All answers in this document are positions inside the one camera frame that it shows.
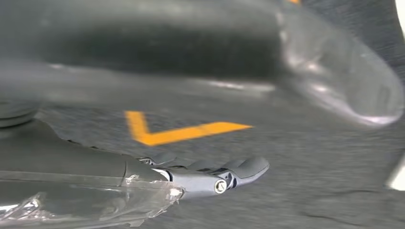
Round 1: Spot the yellow tape square outline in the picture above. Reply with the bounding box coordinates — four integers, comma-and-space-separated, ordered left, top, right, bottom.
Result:
124, 110, 254, 147

